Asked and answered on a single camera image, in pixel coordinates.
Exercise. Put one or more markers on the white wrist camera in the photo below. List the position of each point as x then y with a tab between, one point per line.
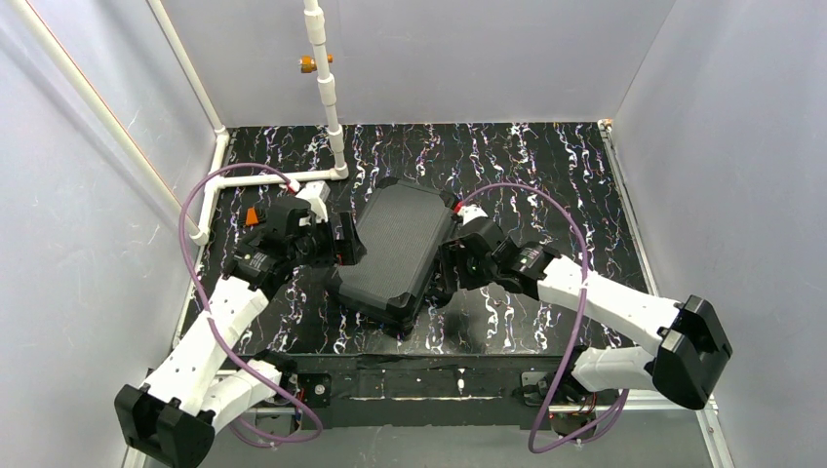
316	193
467	213

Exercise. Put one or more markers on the white PVC pipe stand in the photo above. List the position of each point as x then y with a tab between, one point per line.
261	82

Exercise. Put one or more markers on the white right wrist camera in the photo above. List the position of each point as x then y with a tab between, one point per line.
467	213

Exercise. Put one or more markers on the orange valve knob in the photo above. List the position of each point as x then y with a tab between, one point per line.
308	64

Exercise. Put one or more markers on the black poker set case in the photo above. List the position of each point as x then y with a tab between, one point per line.
402	227

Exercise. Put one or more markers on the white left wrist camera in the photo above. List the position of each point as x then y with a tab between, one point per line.
316	193

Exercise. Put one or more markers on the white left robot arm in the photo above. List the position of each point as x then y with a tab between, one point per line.
202	386

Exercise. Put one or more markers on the small orange black object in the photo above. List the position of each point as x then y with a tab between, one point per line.
254	216

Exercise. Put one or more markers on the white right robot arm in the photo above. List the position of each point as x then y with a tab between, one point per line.
680	347

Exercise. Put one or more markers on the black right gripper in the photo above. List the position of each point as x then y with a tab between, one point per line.
449	259

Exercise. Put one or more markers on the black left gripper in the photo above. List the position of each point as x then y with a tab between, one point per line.
345	238

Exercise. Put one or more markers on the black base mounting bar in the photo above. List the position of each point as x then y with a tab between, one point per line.
409	390

